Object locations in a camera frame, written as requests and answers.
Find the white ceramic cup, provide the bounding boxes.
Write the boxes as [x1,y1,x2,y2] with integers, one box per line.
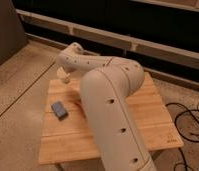
[57,67,70,79]

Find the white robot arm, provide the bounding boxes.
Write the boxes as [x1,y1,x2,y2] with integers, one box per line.
[58,43,157,171]

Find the blue-grey sponge block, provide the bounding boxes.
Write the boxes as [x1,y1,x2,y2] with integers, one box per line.
[51,101,68,120]

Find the wooden table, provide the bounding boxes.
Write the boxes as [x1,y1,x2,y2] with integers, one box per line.
[39,73,184,164]

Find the grey cabinet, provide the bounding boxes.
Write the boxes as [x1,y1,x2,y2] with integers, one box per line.
[0,0,28,65]

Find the black cables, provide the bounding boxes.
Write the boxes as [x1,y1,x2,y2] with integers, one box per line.
[165,101,199,171]

